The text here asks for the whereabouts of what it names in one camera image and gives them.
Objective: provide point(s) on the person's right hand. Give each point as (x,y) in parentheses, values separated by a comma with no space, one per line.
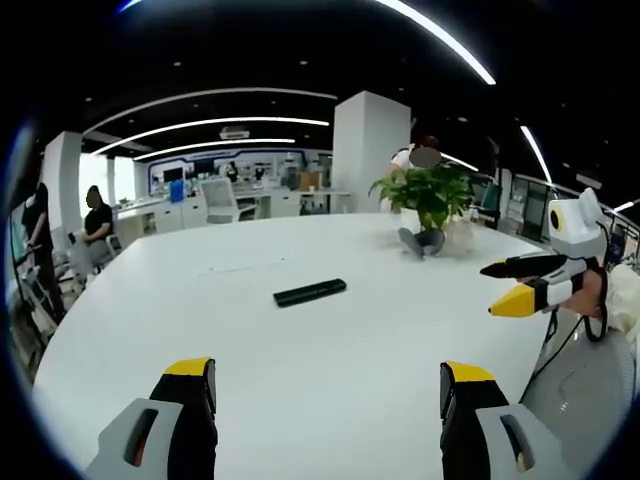
(587,295)

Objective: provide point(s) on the clear glass vase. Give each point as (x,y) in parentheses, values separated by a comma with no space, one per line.
(460,235)

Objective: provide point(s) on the white square pillar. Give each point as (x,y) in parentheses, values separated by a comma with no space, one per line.
(371,152)

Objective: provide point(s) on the white long desk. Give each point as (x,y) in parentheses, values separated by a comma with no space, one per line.
(240,202)

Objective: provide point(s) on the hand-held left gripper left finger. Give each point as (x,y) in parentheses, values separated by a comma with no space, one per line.
(170,430)

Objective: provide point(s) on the grey office chair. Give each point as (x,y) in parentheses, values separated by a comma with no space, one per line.
(92,250)

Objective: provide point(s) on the grey object beside plant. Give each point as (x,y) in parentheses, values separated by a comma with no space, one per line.
(422,241)

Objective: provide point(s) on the white round pillar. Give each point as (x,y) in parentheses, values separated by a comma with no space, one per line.
(62,185)

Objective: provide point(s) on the ceiling air conditioner unit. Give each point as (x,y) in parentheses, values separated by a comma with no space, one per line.
(235,133)

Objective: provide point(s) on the green potted plant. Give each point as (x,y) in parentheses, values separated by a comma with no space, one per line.
(425,192)

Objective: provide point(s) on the white office chair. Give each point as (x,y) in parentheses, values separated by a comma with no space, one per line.
(220,201)

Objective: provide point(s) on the black remote control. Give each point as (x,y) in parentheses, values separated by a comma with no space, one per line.
(310,292)

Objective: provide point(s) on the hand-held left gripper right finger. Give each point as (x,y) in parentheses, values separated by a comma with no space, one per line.
(480,430)

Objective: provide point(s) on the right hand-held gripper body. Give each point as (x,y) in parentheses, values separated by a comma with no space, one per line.
(570,235)

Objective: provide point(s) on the blue box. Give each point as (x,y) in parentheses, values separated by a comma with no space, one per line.
(177,191)

